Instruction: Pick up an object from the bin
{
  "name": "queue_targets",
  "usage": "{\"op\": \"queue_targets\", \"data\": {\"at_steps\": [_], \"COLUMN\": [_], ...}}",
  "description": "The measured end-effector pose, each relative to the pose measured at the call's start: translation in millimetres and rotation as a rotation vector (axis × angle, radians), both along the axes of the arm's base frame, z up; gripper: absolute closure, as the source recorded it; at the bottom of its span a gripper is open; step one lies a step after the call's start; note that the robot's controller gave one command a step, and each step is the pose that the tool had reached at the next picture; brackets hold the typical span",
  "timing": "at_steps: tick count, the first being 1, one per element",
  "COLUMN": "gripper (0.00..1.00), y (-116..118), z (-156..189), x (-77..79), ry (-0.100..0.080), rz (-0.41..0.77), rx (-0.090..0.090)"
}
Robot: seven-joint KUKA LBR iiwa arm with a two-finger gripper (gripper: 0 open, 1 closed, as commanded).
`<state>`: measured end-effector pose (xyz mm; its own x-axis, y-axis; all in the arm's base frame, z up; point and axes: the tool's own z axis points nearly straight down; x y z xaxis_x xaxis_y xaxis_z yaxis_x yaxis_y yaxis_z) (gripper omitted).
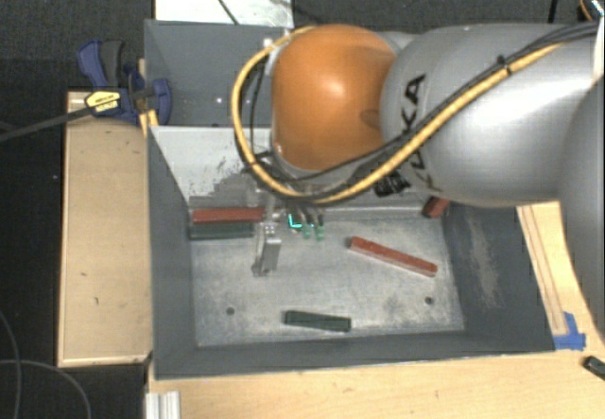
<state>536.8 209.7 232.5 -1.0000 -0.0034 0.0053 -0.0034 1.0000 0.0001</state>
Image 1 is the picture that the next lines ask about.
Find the black cylinder on white bracket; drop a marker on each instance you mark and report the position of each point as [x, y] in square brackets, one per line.
[391, 185]

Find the pale wood flat board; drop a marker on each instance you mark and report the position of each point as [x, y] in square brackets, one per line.
[106, 237]

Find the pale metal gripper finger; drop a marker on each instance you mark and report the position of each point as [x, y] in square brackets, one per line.
[272, 254]
[258, 256]

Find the dark green flat block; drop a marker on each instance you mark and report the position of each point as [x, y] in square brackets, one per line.
[219, 231]
[317, 321]

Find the grey metal bin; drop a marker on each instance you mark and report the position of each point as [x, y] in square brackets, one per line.
[331, 284]

